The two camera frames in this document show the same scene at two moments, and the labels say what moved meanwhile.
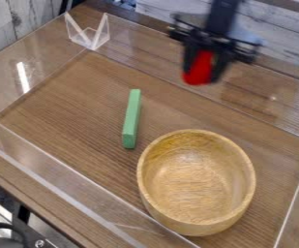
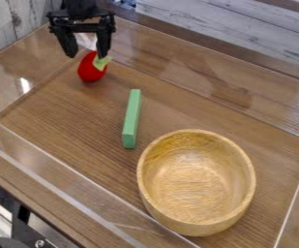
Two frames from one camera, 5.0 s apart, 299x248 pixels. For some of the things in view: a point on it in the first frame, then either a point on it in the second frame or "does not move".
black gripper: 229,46 -> 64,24
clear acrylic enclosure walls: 105,141 does not move
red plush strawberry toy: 200,75 -> 93,67
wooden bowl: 196,180 does not move
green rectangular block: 130,130 does not move
